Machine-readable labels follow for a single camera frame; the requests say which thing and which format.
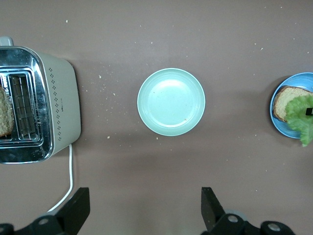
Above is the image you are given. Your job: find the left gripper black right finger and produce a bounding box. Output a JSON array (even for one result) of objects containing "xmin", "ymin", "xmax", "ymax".
[{"xmin": 201, "ymin": 187, "xmax": 260, "ymax": 235}]

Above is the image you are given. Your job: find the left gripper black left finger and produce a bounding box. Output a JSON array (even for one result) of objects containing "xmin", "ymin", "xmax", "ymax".
[{"xmin": 15, "ymin": 187, "xmax": 90, "ymax": 235}]

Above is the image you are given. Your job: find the green lettuce leaf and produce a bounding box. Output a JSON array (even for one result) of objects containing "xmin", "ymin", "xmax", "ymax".
[{"xmin": 285, "ymin": 94, "xmax": 313, "ymax": 147}]

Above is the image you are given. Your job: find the brown bread slice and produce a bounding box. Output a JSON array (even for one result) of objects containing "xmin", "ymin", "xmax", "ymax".
[
  {"xmin": 272, "ymin": 85, "xmax": 313, "ymax": 122},
  {"xmin": 0, "ymin": 85, "xmax": 15, "ymax": 138}
]

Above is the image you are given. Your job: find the blue round plate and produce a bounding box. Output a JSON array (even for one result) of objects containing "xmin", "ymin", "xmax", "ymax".
[{"xmin": 269, "ymin": 72, "xmax": 313, "ymax": 140}]

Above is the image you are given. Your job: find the green round plate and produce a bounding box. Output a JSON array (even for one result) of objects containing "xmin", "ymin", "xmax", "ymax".
[{"xmin": 136, "ymin": 68, "xmax": 206, "ymax": 137}]

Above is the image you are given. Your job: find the beige chrome toaster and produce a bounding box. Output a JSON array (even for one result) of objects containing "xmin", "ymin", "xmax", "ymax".
[{"xmin": 0, "ymin": 36, "xmax": 82, "ymax": 164}]

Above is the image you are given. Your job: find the white toaster power cable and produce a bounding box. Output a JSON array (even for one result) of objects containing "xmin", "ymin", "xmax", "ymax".
[{"xmin": 47, "ymin": 143, "xmax": 73, "ymax": 213}]

